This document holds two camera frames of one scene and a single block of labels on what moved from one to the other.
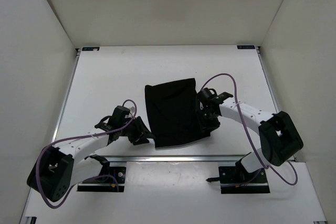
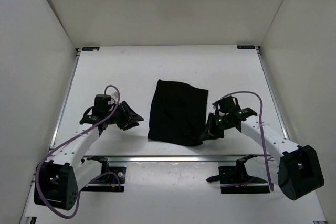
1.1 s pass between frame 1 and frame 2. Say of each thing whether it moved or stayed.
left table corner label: stayed
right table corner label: stayed
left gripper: moved
